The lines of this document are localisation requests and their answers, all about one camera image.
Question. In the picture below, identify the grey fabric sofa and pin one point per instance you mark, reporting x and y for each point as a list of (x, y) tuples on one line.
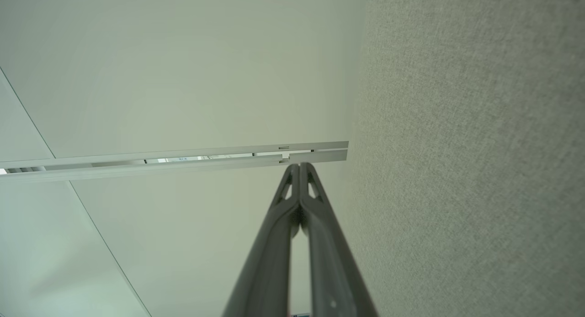
[(457, 171)]

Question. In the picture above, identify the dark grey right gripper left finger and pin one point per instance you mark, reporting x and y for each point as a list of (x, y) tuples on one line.
[(269, 271)]

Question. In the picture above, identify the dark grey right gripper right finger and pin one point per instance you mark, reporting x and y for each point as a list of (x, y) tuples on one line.
[(333, 280)]

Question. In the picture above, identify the white ceiling slot rail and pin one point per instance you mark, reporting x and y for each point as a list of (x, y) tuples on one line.
[(320, 156)]

